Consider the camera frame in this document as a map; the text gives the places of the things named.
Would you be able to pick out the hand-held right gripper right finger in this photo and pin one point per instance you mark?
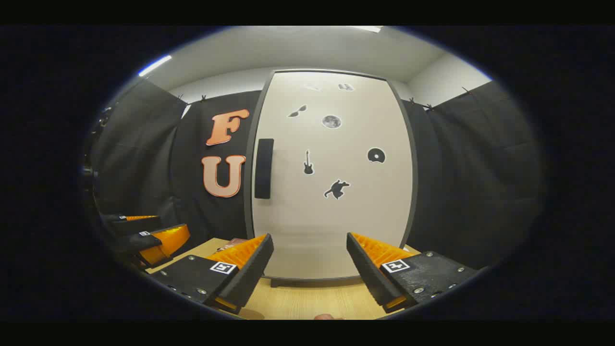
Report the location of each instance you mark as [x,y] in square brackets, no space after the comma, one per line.
[370,278]

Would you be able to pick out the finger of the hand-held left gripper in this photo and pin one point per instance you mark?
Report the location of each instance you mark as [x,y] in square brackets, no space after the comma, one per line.
[132,225]
[163,242]

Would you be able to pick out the grey cabinet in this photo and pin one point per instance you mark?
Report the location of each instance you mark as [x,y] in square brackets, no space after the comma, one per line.
[248,206]

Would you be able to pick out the stack of thin books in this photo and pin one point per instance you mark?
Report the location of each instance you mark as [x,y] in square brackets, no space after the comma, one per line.
[227,246]

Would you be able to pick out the ceiling panel light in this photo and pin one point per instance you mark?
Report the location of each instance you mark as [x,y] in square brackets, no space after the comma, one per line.
[369,28]

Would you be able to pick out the black backdrop cloth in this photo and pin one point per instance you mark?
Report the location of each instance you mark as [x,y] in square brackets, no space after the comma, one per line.
[480,192]

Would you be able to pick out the long ceiling strip light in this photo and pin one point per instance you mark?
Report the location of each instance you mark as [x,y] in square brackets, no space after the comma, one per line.
[154,66]

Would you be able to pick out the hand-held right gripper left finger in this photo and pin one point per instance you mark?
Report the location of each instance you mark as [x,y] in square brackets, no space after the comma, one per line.
[250,283]

